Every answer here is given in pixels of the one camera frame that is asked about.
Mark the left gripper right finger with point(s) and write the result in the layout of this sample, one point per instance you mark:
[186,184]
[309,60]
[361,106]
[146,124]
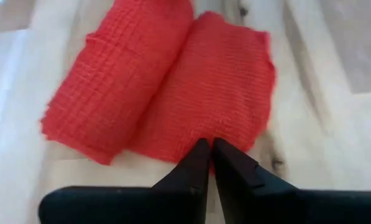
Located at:
[281,208]

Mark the red crepe bandage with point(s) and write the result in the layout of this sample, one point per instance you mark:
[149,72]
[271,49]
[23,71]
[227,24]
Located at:
[126,77]

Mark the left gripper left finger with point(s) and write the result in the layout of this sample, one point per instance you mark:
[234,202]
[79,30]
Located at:
[126,205]

